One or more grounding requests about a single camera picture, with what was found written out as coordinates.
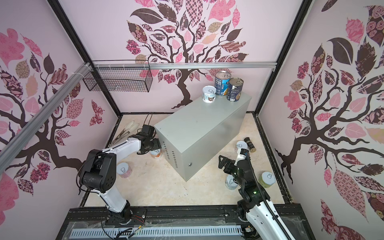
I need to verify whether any orange label white-lid can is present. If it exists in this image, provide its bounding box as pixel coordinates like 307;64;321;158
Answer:
150;149;163;159

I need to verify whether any light blue white-lid can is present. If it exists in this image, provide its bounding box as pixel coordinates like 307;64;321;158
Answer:
225;175;238;190

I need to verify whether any pink small white-lid can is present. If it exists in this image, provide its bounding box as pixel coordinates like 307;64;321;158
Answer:
235;141;249;153

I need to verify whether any teal label white-lid can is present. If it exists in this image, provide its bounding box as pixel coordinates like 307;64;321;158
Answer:
202;86;217;104

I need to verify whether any dark grey tin can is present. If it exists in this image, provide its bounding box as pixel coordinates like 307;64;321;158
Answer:
227;78;244;102

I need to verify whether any blue label tin can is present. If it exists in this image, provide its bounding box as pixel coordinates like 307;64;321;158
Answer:
215;71;232;96

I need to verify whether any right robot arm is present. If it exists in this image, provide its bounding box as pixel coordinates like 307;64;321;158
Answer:
218;155;295;240

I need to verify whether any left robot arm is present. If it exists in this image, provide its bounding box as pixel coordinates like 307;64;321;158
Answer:
78;135;161;225

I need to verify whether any green label white-lid can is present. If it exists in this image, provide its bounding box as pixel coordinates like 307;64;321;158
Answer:
258;171;276;188

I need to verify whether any dark spice jar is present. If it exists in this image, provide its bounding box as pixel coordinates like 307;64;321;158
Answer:
244;137;257;153

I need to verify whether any pink label white-lid can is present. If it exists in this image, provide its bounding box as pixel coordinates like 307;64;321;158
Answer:
117;162;132;179

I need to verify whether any grey metal cabinet box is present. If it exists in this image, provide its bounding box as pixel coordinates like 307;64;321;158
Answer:
155;94;252;181

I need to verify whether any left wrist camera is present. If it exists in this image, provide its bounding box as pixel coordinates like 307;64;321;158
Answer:
140;125;156;139

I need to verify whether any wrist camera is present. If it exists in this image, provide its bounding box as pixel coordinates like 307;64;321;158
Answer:
140;125;156;139
235;149;249;165

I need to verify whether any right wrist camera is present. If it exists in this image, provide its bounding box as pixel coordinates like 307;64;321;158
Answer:
235;149;249;165

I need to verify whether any white slotted cable duct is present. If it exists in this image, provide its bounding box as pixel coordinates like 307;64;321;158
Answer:
65;226;244;240

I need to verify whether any black wire basket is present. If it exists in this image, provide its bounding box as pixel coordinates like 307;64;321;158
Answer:
83;60;153;93

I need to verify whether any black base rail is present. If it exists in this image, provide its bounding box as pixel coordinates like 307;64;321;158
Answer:
55;203;316;240

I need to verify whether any aluminium horizontal rail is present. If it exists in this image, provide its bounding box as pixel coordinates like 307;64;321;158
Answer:
94;62;277;70

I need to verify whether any aluminium diagonal rail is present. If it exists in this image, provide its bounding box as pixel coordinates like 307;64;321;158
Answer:
1;63;92;173

